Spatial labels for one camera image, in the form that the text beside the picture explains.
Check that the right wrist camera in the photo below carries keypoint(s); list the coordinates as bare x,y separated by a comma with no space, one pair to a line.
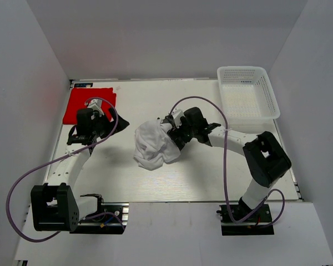
175,117

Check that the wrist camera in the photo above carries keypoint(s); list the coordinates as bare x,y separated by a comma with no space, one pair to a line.
175,117
95,104

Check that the white t shirt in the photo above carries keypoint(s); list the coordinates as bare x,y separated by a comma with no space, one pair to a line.
153,146

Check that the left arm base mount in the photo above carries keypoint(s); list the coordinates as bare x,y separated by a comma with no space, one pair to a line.
99,217

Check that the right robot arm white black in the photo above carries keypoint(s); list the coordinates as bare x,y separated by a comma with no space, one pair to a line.
266,159

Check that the folded red t shirt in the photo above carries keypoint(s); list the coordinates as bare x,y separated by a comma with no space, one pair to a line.
78,98

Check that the white plastic basket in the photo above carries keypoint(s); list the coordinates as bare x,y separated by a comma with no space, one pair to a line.
247,95

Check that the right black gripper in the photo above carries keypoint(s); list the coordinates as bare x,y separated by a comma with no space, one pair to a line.
175,133

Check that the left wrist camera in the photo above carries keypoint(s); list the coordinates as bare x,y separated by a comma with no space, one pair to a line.
95,104

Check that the blue label sticker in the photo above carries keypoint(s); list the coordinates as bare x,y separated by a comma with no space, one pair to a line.
83,85

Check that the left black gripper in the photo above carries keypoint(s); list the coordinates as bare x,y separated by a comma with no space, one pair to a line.
111,125

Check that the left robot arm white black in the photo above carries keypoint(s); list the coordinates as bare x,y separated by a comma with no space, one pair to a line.
54,205

